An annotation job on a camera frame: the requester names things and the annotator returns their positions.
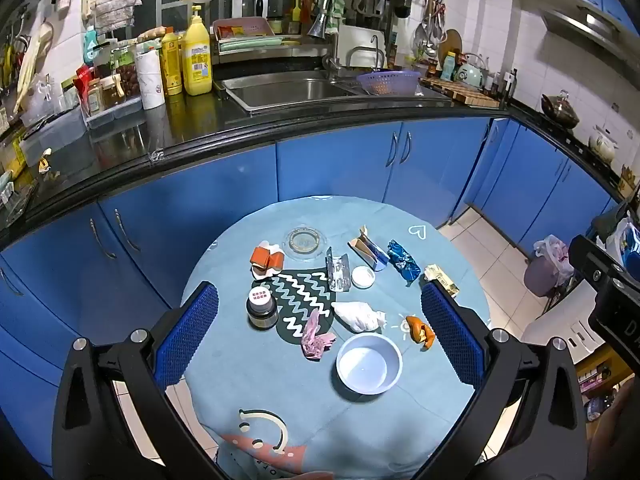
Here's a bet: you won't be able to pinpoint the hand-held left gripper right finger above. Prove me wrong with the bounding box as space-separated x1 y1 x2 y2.
415 280 588 480

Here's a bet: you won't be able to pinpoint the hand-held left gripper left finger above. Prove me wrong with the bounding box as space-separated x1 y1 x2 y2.
51 281 223 480

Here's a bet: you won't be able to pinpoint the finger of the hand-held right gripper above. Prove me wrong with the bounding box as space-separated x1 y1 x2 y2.
568 235 640 291

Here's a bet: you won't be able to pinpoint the orange peel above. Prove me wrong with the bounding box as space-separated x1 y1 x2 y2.
405 315 436 352

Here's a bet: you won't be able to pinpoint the yellow white packet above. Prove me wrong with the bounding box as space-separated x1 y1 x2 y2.
424 264 461 300

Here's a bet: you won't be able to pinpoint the dark glass jar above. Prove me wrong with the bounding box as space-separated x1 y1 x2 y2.
246 287 279 331

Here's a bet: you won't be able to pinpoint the blue foil wrapper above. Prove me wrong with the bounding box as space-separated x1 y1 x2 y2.
387 239 422 285

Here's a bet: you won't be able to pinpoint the white tissue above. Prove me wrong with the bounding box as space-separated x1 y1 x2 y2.
331 301 388 333

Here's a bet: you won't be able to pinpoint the orange white carton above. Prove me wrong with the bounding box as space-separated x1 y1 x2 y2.
250 242 287 281

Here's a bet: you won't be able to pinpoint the pink wrapper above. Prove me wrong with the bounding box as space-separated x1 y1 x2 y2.
299 307 338 361

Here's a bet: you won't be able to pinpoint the silver blister pack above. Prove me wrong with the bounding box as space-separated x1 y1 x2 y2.
325 247 353 293

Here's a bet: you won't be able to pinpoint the person's right forearm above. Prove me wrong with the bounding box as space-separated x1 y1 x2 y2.
587 372 640 480

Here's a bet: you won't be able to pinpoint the blue white plastic bag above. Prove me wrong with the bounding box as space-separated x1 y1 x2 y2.
607 215 640 266

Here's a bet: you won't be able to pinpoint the grey bin with plastic bag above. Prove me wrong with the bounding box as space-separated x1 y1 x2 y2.
524 235 576 297

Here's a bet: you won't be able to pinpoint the pale blue bowl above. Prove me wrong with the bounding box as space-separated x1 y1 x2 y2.
335 332 403 395

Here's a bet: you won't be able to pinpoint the light blue printed tablecloth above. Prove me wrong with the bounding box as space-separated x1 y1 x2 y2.
180 195 493 480

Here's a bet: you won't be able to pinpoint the white patterned pot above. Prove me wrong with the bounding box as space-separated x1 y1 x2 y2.
589 127 621 163

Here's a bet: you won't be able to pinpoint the round glass ashtray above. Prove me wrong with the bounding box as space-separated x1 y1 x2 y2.
282 227 326 261

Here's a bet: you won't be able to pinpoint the blue kitchen cabinets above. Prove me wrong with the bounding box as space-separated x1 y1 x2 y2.
0 115 621 461

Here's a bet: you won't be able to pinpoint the dark wok with glass lid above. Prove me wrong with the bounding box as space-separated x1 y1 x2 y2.
540 90 581 130

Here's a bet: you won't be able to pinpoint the long wooden board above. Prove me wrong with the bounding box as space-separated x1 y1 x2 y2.
420 76 501 108

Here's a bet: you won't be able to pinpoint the mint green kettle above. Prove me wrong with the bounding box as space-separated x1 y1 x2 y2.
452 54 488 86

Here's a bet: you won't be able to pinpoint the clear plastic storage tray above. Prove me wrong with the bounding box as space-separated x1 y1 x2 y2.
82 75 146 128

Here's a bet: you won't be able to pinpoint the steel range hood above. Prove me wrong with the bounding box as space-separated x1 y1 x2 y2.
542 7 636 48

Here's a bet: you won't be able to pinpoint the purple plastic colander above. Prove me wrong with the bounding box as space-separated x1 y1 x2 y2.
356 69 422 96

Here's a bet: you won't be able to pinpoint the steel kitchen sink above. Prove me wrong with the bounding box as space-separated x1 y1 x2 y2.
220 71 451 113

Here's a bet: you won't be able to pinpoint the round wooden board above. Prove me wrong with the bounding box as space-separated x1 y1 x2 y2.
442 29 463 61

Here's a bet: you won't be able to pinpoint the small yellow bottle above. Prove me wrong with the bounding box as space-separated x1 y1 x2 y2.
161 30 183 97

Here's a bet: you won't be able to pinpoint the large yellow pump bottle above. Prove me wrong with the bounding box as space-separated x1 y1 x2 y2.
180 4 215 97

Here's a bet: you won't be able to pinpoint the steel kitchen faucet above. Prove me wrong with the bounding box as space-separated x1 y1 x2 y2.
307 0 346 81

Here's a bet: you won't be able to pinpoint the teal detergent bottle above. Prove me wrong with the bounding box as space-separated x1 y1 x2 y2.
82 25 103 63

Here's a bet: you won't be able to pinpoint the pink plastic basket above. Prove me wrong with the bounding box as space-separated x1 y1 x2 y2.
212 17 281 53

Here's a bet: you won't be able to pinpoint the hanging grey rag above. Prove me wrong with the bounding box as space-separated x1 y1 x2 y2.
87 0 143 33

